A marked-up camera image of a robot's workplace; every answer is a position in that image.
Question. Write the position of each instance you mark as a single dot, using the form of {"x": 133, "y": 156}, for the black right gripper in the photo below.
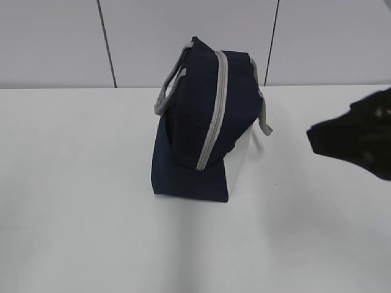
{"x": 361, "y": 138}

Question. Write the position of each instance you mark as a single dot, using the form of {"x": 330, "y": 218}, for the navy and white lunch bag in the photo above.
{"x": 207, "y": 106}

